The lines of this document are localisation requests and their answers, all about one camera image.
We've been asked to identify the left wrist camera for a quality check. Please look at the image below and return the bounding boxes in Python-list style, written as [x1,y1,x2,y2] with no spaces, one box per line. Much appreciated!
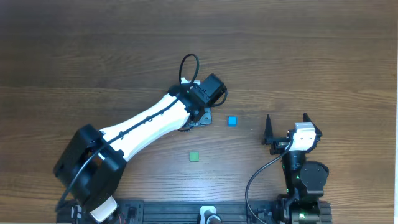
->
[181,77,201,86]

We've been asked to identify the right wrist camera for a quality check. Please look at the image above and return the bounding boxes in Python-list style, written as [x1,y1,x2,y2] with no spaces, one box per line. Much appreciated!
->
[292,121,317,152]

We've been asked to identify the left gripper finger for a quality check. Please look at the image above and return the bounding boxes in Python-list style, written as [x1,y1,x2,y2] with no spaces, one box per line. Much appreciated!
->
[190,106,213,128]

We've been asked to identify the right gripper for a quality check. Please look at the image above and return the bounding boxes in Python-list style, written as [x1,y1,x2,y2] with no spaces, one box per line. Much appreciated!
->
[262,112,323,156]

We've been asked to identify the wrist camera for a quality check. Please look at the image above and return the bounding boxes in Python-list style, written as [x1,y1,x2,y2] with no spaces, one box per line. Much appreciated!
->
[181,77,201,86]
[292,121,317,152]

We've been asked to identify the mounting rail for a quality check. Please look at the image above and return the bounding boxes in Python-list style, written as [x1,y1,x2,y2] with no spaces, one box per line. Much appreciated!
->
[55,200,333,224]

